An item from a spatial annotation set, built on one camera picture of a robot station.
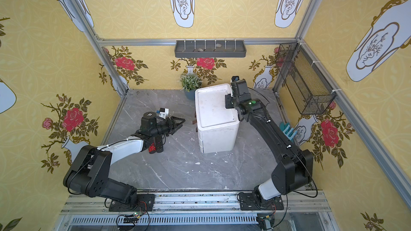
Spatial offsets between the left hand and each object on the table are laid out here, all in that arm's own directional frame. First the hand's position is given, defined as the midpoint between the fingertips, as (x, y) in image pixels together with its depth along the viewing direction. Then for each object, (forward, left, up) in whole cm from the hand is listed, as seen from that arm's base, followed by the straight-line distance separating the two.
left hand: (183, 122), depth 86 cm
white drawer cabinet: (-10, -17, +11) cm, 23 cm away
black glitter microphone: (-8, +14, -9) cm, 18 cm away
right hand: (+7, -22, +11) cm, 26 cm away
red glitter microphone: (-10, +18, -12) cm, 23 cm away
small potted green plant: (+30, -3, +1) cm, 30 cm away
